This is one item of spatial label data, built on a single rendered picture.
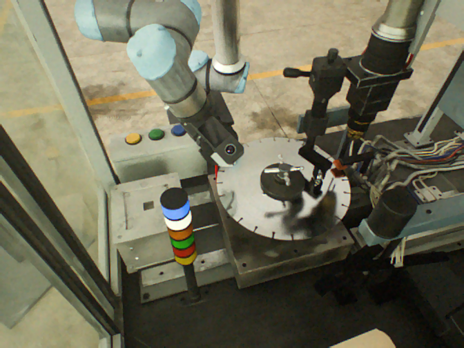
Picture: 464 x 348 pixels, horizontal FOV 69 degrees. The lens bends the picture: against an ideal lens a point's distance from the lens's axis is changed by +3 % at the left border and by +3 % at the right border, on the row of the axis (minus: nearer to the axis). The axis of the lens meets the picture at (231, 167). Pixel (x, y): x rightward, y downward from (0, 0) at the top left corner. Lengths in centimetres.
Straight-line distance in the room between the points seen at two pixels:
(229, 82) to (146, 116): 149
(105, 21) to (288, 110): 208
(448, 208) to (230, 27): 74
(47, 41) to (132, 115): 195
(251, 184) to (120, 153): 41
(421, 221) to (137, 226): 61
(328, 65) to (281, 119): 188
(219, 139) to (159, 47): 20
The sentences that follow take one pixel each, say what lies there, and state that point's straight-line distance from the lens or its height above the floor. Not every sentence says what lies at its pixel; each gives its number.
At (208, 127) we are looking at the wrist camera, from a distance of 64.
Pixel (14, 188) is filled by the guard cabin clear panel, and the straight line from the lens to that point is 51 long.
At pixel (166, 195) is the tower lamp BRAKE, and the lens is 54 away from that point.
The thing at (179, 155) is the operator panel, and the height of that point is 86.
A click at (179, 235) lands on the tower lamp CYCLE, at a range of 59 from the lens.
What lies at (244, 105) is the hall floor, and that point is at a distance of 264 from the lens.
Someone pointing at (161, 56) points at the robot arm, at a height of 132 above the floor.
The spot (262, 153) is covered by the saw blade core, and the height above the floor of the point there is 95.
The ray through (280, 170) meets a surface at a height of 100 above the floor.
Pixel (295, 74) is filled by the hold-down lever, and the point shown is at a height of 121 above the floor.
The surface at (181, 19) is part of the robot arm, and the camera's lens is 62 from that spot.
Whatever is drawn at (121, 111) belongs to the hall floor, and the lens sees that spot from 271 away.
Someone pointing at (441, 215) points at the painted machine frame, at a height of 105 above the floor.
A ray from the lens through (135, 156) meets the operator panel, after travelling 100.
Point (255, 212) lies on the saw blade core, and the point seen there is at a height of 95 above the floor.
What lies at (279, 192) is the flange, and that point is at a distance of 79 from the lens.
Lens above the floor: 158
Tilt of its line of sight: 47 degrees down
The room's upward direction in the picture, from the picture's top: straight up
